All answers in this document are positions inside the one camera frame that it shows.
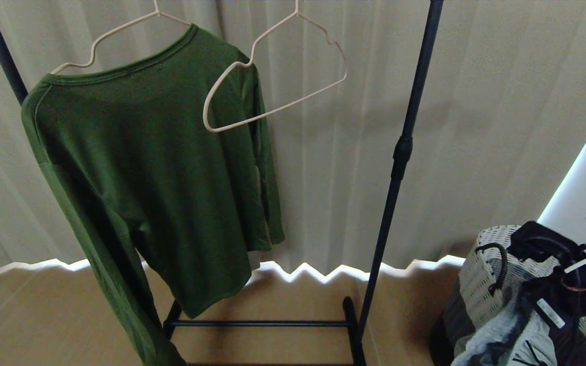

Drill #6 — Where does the green printed T-shirt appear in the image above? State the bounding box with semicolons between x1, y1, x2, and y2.
21;23;286;366

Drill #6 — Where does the white laundry basket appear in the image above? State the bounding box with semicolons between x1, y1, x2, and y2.
429;225;586;366

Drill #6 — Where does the black clothes rack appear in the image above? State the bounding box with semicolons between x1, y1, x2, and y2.
0;0;445;366

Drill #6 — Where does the pink clothes hanger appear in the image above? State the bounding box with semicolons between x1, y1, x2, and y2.
202;0;348;134
49;0;192;75

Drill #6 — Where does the pale grey garment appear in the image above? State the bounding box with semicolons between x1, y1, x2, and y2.
451;297;561;366

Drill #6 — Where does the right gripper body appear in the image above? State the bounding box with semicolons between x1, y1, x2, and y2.
521;276;586;366

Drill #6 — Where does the beige curtain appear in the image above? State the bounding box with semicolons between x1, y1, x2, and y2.
0;0;586;278

